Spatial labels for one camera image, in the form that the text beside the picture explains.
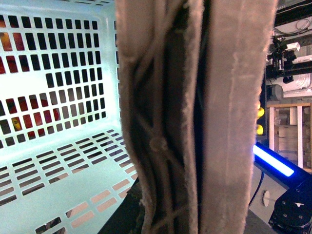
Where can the brown basket handle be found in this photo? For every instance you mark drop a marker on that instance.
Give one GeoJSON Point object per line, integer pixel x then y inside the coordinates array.
{"type": "Point", "coordinates": [190, 77]}

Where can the light blue plastic basket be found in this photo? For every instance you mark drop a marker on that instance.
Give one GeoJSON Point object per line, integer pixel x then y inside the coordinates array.
{"type": "Point", "coordinates": [64, 168]}

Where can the blue led light bar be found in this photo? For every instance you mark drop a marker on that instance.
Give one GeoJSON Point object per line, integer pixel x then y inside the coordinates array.
{"type": "Point", "coordinates": [269, 159]}

